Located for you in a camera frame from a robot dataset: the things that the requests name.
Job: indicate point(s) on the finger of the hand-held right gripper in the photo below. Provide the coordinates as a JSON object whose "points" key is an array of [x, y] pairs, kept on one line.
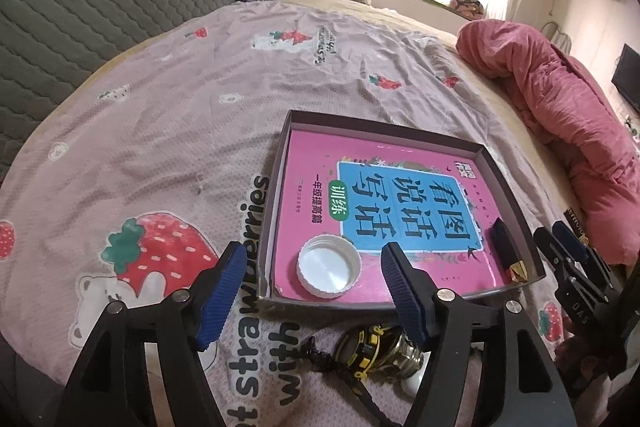
{"points": [[570, 239], [550, 247]]}

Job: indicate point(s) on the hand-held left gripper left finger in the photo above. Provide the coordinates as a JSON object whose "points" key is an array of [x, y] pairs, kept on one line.
{"points": [[222, 302]]}

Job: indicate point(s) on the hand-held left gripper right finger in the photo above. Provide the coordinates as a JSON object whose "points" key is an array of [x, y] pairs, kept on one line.
{"points": [[405, 292]]}

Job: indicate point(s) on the yellow and black wristwatch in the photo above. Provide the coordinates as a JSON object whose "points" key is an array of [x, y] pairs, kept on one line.
{"points": [[360, 349]]}

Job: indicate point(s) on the shallow grey cardboard box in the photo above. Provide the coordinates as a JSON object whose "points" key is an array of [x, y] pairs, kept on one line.
{"points": [[385, 125]]}

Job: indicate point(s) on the black fabric label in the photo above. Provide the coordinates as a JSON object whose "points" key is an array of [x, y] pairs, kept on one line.
{"points": [[577, 223]]}

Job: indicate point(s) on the black pointed case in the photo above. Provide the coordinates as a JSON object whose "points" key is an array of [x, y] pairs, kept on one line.
{"points": [[505, 247]]}

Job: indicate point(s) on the light bulb with metal base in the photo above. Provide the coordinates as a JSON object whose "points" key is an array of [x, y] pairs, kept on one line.
{"points": [[406, 355]]}

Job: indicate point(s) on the white bottle cap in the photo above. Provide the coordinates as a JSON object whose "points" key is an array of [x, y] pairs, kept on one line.
{"points": [[327, 269]]}

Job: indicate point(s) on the pink book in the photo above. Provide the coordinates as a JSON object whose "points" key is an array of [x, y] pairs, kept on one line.
{"points": [[310, 187]]}

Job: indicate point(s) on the pink quilt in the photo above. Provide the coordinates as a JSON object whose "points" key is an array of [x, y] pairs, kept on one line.
{"points": [[550, 97]]}

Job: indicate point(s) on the black television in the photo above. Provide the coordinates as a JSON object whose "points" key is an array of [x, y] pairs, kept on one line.
{"points": [[627, 79]]}

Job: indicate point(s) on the strawberry printed bed sheet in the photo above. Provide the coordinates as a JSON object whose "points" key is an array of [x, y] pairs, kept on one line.
{"points": [[175, 132]]}

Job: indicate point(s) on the floral cloth bundle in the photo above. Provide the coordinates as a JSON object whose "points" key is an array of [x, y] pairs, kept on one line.
{"points": [[466, 7]]}

